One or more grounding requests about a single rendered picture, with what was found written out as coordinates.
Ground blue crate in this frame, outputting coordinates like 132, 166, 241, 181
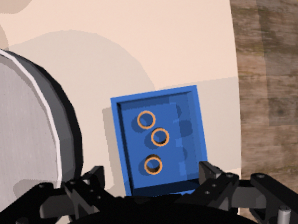
110, 85, 208, 197

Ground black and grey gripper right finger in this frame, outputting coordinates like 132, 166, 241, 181
174, 161, 298, 224

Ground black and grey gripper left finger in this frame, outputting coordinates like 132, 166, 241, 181
0, 166, 133, 224

